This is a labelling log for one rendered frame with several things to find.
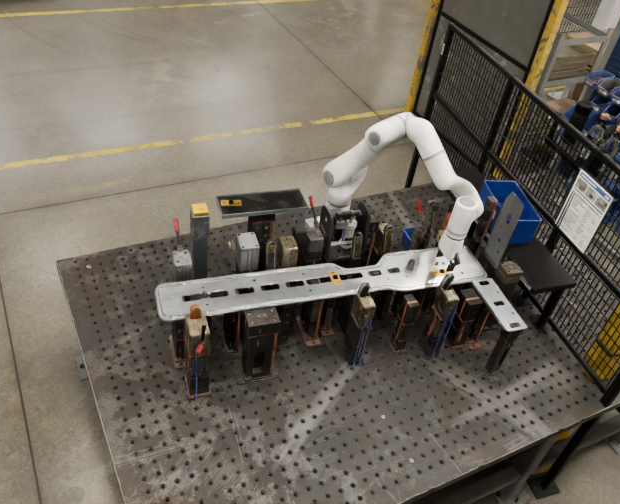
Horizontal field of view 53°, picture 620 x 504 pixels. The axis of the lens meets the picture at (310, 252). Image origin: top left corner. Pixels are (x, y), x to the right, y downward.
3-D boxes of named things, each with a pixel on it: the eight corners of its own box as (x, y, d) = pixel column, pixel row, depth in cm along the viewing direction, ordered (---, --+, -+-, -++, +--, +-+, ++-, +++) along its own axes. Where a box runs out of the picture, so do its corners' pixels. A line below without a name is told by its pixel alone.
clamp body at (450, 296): (424, 361, 262) (446, 304, 239) (413, 340, 270) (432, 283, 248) (443, 357, 265) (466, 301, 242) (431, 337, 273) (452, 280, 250)
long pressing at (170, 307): (160, 328, 221) (160, 325, 220) (152, 285, 236) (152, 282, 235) (490, 279, 262) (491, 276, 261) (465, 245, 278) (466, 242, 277)
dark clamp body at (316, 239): (297, 309, 276) (307, 244, 251) (289, 288, 285) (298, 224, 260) (320, 305, 279) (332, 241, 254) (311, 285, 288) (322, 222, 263)
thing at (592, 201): (583, 257, 256) (616, 197, 236) (552, 223, 272) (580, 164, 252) (587, 256, 257) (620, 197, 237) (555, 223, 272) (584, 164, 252)
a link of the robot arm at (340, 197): (321, 197, 295) (328, 157, 278) (348, 183, 305) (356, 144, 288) (338, 211, 289) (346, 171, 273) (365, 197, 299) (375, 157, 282)
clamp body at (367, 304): (346, 369, 253) (361, 311, 231) (336, 346, 262) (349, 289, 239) (367, 365, 256) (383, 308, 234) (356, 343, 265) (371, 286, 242)
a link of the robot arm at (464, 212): (456, 217, 249) (443, 226, 244) (466, 191, 241) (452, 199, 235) (473, 228, 245) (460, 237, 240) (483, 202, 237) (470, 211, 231)
